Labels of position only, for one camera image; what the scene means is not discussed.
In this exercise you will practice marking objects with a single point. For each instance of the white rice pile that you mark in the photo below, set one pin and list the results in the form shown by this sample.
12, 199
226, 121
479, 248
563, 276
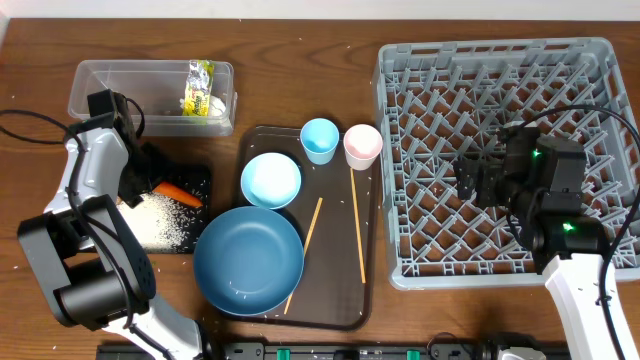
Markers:
157, 222

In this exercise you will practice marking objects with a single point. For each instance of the wooden chopstick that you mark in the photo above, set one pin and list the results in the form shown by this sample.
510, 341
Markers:
357, 227
306, 244

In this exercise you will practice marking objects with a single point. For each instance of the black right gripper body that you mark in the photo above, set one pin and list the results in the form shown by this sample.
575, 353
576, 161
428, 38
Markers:
497, 189

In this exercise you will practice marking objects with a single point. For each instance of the yellow foil snack wrapper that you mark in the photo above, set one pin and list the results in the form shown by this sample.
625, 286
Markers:
197, 94

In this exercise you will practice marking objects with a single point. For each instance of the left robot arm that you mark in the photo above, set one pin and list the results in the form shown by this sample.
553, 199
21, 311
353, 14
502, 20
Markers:
89, 265

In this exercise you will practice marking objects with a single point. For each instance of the white napkin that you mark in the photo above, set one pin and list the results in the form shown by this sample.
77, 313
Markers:
216, 107

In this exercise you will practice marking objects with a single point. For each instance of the light blue cup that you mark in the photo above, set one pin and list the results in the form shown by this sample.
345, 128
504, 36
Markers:
319, 138

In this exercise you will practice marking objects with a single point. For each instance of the dark blue plate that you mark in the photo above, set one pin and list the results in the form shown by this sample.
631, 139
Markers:
248, 261

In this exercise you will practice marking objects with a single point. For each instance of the clear plastic bin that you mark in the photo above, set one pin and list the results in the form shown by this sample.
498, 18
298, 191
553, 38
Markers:
157, 87

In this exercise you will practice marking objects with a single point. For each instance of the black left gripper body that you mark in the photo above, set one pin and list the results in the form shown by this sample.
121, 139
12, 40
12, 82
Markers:
141, 159

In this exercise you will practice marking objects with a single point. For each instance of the orange carrot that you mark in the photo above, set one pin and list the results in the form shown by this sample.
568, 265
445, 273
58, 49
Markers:
172, 191

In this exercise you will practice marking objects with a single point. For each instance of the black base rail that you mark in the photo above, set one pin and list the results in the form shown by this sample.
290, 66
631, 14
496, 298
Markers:
258, 351

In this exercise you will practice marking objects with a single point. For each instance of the black tray bin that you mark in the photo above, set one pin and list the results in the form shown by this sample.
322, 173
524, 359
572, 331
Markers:
190, 225

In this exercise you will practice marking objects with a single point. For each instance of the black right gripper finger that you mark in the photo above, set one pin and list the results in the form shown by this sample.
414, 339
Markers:
466, 182
466, 162

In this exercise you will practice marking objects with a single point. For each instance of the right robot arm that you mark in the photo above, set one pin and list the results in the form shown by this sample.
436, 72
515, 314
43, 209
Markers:
539, 183

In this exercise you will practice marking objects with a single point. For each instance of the brown serving tray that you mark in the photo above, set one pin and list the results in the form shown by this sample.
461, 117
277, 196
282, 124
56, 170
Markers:
330, 294

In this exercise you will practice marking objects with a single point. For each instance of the light blue bowl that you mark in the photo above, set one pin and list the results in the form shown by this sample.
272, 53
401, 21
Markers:
271, 180

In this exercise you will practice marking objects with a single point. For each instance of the grey dishwasher rack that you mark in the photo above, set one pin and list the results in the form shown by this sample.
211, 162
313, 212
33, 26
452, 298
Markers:
436, 101

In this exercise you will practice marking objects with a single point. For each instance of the pink cup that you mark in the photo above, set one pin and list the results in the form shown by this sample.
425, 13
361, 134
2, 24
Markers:
362, 144

